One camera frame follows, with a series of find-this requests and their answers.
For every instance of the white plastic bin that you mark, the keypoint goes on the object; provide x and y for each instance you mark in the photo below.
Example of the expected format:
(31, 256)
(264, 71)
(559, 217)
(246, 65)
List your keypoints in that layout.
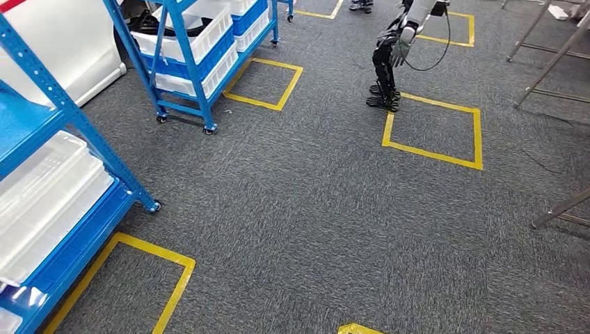
(239, 5)
(253, 37)
(212, 37)
(221, 73)

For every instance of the grey metal table frame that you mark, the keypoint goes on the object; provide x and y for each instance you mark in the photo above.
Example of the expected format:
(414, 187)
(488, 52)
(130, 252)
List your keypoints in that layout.
(553, 61)

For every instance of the blue shelf rack on casters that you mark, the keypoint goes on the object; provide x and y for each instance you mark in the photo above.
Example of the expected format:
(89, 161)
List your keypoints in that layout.
(205, 113)

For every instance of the white car red stripe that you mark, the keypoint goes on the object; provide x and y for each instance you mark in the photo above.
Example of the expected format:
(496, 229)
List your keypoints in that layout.
(55, 41)

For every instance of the blue metal shelf rack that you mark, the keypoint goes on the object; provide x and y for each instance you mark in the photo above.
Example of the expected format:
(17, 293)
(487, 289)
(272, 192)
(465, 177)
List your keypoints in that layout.
(69, 110)

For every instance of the black plastic parts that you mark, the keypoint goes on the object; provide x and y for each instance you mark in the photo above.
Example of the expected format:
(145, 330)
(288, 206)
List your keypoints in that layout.
(147, 23)

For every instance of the blue plastic bin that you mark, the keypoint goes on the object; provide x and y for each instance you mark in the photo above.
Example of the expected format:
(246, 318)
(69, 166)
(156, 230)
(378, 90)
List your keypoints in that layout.
(249, 20)
(216, 55)

